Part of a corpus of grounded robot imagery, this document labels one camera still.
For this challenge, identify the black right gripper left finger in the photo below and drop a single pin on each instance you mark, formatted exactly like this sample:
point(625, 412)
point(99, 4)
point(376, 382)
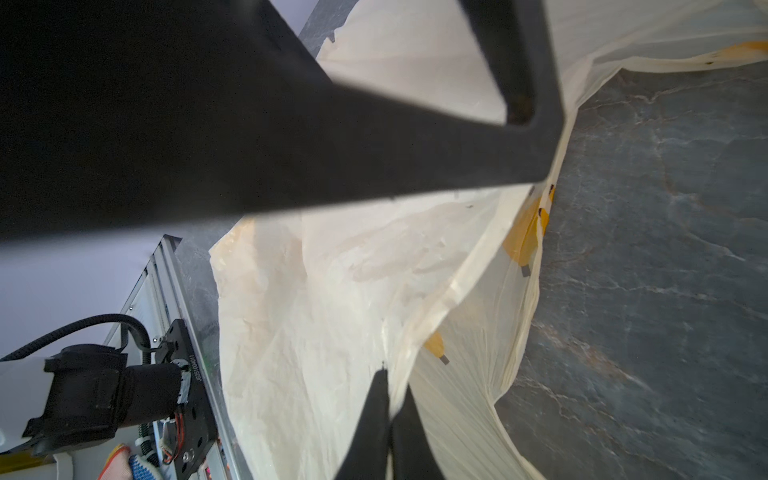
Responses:
point(367, 456)

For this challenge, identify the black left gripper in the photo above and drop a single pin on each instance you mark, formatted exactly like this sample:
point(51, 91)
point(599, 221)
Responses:
point(82, 396)

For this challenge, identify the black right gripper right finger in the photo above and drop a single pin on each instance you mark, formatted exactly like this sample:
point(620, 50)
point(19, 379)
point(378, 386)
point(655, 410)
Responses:
point(412, 456)

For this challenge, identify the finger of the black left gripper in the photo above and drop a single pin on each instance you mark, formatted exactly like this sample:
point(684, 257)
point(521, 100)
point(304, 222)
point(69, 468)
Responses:
point(118, 114)

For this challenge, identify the cream plastic bag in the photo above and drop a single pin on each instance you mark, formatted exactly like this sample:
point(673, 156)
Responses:
point(439, 289)

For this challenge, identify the red blue glove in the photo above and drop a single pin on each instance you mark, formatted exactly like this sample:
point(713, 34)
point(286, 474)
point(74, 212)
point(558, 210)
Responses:
point(123, 465)

